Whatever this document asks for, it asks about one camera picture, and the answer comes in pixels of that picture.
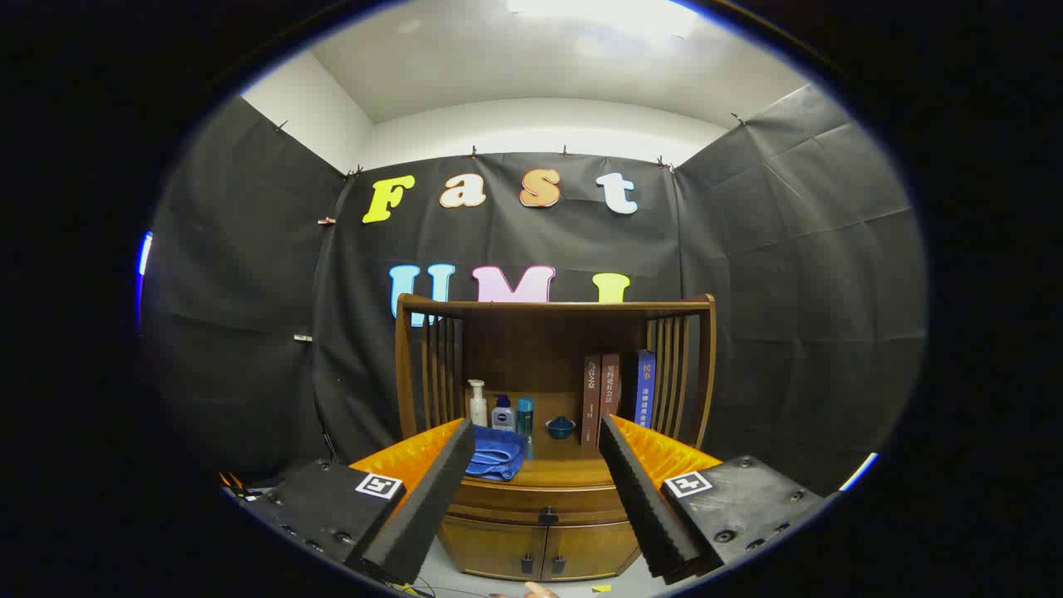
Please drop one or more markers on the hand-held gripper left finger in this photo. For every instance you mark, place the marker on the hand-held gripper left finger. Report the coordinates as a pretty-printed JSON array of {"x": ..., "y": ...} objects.
[{"x": 432, "y": 507}]

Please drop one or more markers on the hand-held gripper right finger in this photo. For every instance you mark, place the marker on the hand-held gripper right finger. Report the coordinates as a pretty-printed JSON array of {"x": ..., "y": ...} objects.
[{"x": 644, "y": 507}]

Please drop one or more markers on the wooden drawer with black knob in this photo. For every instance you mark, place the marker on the wooden drawer with black knob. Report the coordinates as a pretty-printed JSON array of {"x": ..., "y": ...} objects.
[{"x": 531, "y": 502}]

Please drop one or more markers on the wooden cabinet door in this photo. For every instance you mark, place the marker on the wooden cabinet door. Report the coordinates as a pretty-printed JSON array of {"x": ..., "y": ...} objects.
[
  {"x": 590, "y": 550},
  {"x": 490, "y": 548}
]

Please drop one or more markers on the wooden countertop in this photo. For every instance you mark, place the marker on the wooden countertop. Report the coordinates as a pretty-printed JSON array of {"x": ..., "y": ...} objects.
[{"x": 556, "y": 461}]

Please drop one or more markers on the wooden cabinet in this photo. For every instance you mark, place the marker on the wooden cabinet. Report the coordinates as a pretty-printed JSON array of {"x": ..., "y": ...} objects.
[{"x": 531, "y": 340}]

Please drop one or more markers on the blue folded towel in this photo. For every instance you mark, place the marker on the blue folded towel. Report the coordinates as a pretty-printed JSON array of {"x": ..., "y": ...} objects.
[{"x": 497, "y": 453}]

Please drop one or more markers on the white pump bottle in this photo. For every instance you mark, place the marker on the white pump bottle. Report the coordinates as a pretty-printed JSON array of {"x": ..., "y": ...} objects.
[{"x": 478, "y": 411}]

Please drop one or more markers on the white lotion bottle blue cap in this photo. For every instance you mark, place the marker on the white lotion bottle blue cap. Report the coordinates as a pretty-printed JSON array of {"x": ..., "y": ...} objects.
[{"x": 502, "y": 418}]

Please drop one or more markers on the blue lidded teacup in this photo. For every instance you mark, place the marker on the blue lidded teacup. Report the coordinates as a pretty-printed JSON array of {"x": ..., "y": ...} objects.
[{"x": 560, "y": 428}]

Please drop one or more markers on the dark brown book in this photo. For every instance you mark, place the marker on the dark brown book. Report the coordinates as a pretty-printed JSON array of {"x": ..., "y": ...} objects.
[{"x": 590, "y": 399}]

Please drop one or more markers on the blue book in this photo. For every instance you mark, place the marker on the blue book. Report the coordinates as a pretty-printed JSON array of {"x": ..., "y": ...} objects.
[{"x": 645, "y": 386}]

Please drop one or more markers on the light brown book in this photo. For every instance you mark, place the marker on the light brown book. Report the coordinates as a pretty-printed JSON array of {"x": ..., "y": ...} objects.
[{"x": 609, "y": 386}]

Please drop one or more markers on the clear teal bottle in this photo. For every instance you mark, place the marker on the clear teal bottle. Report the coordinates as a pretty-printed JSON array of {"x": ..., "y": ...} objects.
[{"x": 526, "y": 411}]

